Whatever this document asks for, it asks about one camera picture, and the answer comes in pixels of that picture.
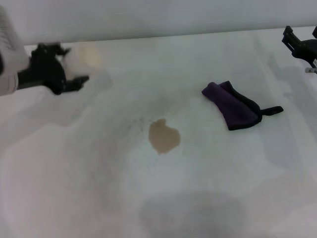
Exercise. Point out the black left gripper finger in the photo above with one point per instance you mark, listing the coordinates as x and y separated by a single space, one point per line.
76 83
64 50

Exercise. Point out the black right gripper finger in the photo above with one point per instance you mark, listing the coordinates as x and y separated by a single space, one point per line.
315 31
291 41

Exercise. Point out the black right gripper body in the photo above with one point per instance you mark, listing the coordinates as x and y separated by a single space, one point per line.
308 50

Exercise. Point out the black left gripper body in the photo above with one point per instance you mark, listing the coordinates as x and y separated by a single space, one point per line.
47 69

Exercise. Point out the white paper cup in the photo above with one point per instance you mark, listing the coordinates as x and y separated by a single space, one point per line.
90 57

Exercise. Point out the purple rag with black trim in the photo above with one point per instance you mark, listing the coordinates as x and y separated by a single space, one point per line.
234 109

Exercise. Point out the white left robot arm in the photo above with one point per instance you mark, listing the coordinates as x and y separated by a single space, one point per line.
11 47

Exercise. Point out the brown water stain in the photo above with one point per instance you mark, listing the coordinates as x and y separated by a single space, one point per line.
163 137

